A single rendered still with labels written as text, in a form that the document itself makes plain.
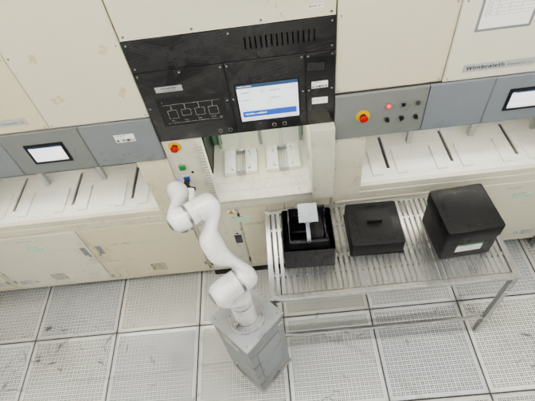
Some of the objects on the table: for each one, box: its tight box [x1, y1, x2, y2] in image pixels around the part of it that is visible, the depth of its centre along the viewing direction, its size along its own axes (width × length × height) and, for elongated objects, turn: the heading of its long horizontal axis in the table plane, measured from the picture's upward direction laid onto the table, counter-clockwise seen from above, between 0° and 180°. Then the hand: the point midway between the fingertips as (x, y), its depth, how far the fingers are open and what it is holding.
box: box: [422, 183, 506, 259], centre depth 225 cm, size 29×29×25 cm
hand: (186, 183), depth 234 cm, fingers closed
